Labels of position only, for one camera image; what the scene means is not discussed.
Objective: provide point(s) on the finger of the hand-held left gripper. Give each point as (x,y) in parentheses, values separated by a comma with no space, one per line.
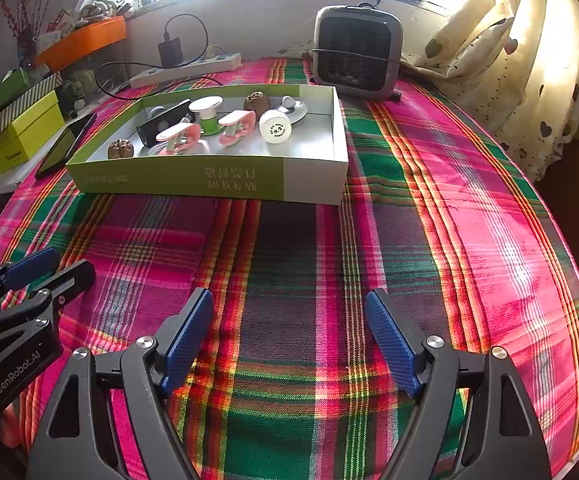
(31,265)
(71,275)

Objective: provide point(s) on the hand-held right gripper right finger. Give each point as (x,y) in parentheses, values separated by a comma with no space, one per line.
(389,340)

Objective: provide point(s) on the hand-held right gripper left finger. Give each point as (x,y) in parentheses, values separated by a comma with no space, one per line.
(189,340)

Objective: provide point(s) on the brown walnut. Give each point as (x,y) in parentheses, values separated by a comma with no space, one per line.
(119,150)
(255,101)

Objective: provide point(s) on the pink clip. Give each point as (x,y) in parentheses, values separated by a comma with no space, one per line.
(237,120)
(179,133)

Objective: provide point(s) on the green and white spool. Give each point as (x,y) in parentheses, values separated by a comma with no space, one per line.
(207,122)

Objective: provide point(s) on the green cardboard box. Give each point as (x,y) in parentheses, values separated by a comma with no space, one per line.
(314,150)

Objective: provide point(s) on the round pink-white ball gadget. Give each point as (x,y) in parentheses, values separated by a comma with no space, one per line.
(275,127)

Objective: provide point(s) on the pink plaid tablecloth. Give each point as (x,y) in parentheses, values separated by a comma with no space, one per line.
(294,260)

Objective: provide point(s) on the black smartphone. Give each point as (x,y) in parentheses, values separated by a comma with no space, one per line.
(64,145)

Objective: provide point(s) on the yellow-green box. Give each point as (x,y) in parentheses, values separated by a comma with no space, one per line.
(24,132)

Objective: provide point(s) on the striped box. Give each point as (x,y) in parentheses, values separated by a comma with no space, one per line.
(26,100)

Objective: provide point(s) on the black rectangular device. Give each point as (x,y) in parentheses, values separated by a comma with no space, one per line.
(162,122)

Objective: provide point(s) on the orange tray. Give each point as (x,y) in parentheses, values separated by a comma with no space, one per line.
(84,37)

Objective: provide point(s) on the black charger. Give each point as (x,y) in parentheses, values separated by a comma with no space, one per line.
(169,52)

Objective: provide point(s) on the white round gadget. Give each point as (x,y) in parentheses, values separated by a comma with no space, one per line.
(297,110)

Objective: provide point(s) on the white power strip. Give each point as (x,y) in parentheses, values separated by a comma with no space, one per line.
(209,63)

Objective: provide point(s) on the pile of small packets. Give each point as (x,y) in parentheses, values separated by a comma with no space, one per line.
(94,7)

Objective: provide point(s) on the small grey heater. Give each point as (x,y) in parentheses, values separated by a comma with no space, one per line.
(357,50)

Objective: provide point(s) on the cream heart-print curtain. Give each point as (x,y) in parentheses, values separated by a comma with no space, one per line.
(534,60)

